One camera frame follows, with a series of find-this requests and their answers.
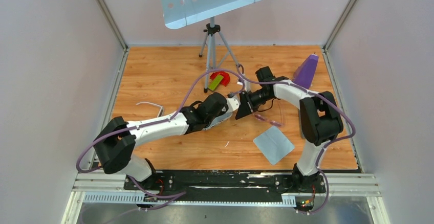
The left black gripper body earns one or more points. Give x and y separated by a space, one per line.
223 110

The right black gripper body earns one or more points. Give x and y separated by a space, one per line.
257 98

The striped printed glasses pouch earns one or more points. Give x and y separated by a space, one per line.
208 127

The white sunglasses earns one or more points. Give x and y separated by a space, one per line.
152 108

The blue cleaning cloth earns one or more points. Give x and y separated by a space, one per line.
273 144
216 121

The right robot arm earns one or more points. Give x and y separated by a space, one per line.
321 122

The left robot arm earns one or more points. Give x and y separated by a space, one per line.
115 144

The red curved plastic piece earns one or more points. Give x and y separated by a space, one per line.
226 79

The green rectangular block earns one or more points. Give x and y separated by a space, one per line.
215 83

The grey tripod stand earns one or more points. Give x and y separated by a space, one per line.
211 30

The grey glasses case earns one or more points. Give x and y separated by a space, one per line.
300 125

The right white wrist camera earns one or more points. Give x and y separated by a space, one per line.
246 86

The white slotted cable duct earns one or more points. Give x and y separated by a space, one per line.
142 199

